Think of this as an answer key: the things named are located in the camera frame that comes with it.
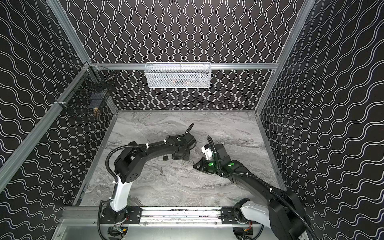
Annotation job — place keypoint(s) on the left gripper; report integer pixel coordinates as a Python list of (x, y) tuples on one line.
[(182, 153)]

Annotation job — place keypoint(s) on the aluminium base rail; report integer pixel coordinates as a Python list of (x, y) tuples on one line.
[(184, 216)]

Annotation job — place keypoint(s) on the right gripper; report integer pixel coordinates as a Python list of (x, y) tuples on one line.
[(201, 163)]

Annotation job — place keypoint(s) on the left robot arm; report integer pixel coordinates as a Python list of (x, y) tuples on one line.
[(125, 164)]

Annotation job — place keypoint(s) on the white mesh basket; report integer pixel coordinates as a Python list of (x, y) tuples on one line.
[(178, 75)]

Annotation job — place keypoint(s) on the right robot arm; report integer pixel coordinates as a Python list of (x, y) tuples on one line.
[(281, 211)]

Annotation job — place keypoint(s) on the black wire basket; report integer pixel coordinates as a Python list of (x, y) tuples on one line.
[(92, 91)]

